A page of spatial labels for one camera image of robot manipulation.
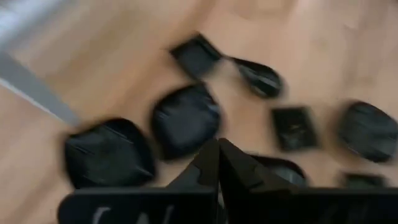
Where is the black leaf-shaped mini plate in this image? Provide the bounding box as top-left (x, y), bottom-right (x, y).
top-left (150, 83), bottom-right (223, 161)
top-left (63, 118), bottom-right (156, 189)
top-left (337, 101), bottom-right (398, 164)

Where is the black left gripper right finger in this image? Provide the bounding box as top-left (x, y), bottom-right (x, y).
top-left (219, 138), bottom-right (398, 224)

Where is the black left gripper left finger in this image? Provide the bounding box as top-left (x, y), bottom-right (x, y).
top-left (57, 138), bottom-right (220, 224)

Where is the black square mini plate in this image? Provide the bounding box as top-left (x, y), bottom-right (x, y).
top-left (340, 172), bottom-right (388, 189)
top-left (169, 34), bottom-right (223, 78)
top-left (270, 105), bottom-right (318, 152)

